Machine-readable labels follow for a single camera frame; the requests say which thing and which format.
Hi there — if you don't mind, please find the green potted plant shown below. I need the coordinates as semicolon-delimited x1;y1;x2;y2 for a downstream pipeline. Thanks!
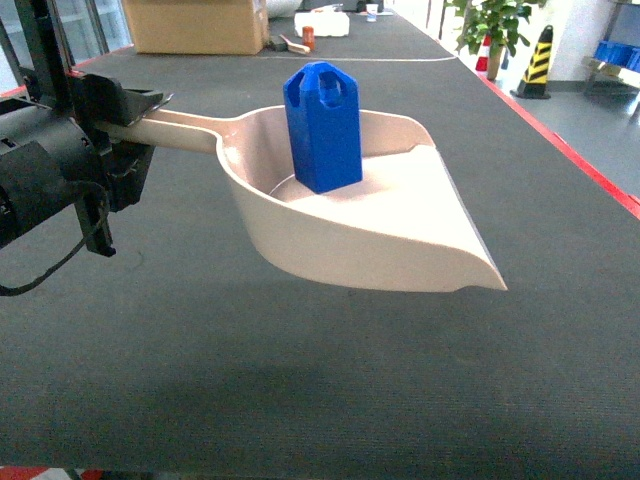
444;0;546;80

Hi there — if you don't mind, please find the glass door cabinet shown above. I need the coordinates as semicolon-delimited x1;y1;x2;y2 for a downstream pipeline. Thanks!
1;1;131;92

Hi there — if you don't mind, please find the yellow black traffic cone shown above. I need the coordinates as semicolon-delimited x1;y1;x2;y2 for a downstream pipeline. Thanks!
511;25;554;100

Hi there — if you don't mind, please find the red white traffic cone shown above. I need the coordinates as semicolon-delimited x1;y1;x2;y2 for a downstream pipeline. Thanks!
475;35;491;73

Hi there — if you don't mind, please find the wooden handled brush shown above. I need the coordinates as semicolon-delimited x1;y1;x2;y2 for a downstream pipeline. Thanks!
269;34;311;55

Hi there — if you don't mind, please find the black cable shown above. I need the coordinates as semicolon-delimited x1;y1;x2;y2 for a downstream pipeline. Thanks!
0;179;111;297

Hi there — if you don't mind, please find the orange can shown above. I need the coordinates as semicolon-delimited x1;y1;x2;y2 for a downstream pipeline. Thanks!
302;25;315;51

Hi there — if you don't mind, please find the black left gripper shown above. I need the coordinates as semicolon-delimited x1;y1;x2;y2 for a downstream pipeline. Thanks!
69;72;174;257

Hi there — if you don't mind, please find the blue plastic part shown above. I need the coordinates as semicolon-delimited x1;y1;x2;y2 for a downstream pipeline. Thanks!
283;61;363;194

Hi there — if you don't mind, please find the white paper cup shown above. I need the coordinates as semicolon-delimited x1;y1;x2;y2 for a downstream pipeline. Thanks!
366;3;378;23

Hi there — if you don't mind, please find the white foam block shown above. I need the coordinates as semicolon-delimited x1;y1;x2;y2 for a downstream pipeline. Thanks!
294;12;350;37

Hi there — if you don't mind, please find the beige plastic scoop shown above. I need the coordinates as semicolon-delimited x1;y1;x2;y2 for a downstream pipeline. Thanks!
101;106;506;292

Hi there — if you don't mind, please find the large open cardboard box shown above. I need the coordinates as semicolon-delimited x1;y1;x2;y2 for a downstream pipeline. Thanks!
122;1;269;55

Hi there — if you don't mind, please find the steel shelf rack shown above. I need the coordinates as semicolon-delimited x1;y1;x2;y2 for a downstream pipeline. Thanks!
583;1;639;95

